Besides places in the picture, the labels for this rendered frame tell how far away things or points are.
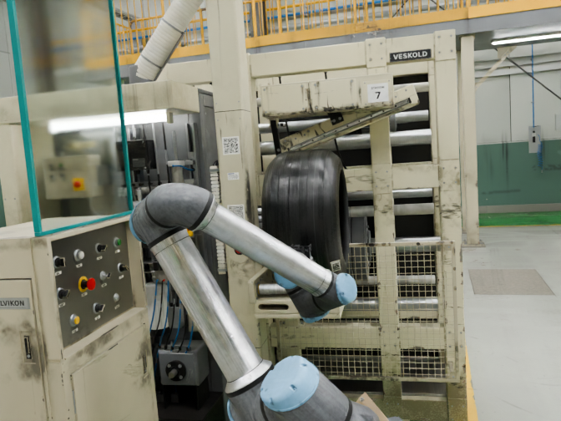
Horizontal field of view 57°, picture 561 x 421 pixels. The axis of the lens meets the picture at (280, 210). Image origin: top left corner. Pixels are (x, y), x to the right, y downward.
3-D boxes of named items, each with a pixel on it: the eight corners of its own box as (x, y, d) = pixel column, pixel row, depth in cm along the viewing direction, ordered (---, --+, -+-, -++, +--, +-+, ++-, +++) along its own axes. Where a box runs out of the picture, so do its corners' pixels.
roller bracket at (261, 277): (249, 304, 215) (247, 281, 214) (271, 280, 253) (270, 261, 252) (256, 304, 214) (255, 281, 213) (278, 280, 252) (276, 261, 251)
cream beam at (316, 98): (261, 117, 242) (259, 85, 240) (274, 120, 266) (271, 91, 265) (394, 106, 228) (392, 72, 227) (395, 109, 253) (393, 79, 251)
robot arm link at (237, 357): (280, 447, 133) (133, 195, 135) (243, 449, 145) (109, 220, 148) (314, 410, 144) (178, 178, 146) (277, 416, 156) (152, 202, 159)
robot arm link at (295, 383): (336, 443, 123) (285, 398, 119) (292, 447, 135) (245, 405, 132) (356, 389, 133) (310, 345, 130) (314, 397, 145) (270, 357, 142)
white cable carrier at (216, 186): (218, 274, 229) (209, 166, 224) (222, 271, 234) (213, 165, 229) (228, 274, 228) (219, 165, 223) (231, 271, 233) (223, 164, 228)
